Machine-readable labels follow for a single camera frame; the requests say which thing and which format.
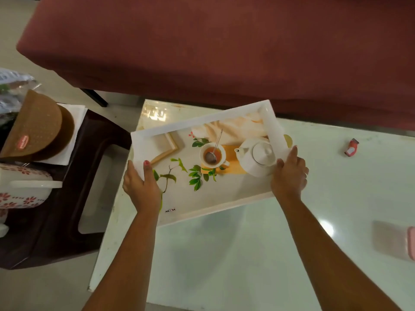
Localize dark brown plastic stool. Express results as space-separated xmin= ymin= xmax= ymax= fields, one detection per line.
xmin=0 ymin=108 xmax=132 ymax=271

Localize person's right forearm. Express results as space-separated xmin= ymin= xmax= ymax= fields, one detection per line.
xmin=278 ymin=195 xmax=403 ymax=311

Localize person's left hand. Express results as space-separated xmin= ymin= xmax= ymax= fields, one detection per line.
xmin=123 ymin=160 xmax=163 ymax=217

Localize white printed serving tray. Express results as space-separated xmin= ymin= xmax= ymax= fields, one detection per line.
xmin=130 ymin=100 xmax=294 ymax=228

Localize clear plastic bag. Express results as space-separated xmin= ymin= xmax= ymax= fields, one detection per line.
xmin=0 ymin=68 xmax=42 ymax=127

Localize maroon cushioned sofa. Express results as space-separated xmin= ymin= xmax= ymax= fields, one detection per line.
xmin=16 ymin=0 xmax=415 ymax=132

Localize person's left forearm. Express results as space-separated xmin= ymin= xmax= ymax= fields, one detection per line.
xmin=82 ymin=207 xmax=161 ymax=311

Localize person's right hand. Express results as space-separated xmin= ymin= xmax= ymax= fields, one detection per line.
xmin=271 ymin=146 xmax=309 ymax=202

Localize white red floral pot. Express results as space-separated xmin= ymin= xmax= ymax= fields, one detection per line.
xmin=0 ymin=163 xmax=63 ymax=211

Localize black sofa leg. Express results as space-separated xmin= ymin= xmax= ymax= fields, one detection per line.
xmin=81 ymin=89 xmax=109 ymax=108

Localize white paper napkins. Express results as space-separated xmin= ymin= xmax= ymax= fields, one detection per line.
xmin=35 ymin=102 xmax=88 ymax=166

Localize pink object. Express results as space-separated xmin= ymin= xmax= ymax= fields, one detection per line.
xmin=407 ymin=226 xmax=415 ymax=261

